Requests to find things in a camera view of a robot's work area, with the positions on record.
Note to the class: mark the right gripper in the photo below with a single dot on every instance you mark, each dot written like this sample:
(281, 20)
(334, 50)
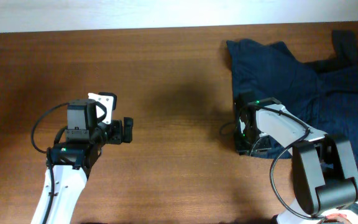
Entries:
(242, 149)

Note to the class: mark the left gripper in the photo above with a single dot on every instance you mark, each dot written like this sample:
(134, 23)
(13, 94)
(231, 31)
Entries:
(116, 136)

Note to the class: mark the navy blue shorts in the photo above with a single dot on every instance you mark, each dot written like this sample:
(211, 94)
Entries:
(326, 101)

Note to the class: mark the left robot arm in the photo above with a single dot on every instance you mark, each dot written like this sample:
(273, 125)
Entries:
(76, 148)

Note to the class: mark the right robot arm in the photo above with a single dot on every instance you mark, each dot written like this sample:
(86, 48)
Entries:
(325, 175)

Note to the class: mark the red white object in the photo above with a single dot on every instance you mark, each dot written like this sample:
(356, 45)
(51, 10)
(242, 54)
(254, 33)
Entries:
(342, 216)

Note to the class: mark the black garment pile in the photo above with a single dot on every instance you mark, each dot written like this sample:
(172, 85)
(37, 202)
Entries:
(345, 53)

